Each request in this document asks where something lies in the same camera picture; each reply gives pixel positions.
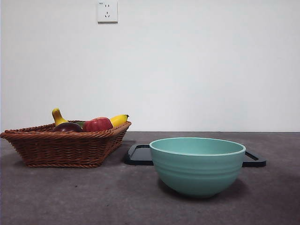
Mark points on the teal ribbed bowl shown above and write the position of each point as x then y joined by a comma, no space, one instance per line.
197,175

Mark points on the dark purple plum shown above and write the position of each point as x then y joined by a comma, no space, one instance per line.
66,127

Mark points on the black rectangular tray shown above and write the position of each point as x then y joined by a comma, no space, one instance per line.
138,155

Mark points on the red apple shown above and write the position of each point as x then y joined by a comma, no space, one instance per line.
97,125

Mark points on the green fruit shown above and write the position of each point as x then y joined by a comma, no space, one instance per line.
80,123

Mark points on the yellow banana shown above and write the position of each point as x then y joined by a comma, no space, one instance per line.
58,118

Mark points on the brown wicker basket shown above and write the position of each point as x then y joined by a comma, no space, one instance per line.
61,150

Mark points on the white wall socket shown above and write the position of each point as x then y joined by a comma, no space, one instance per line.
107,11

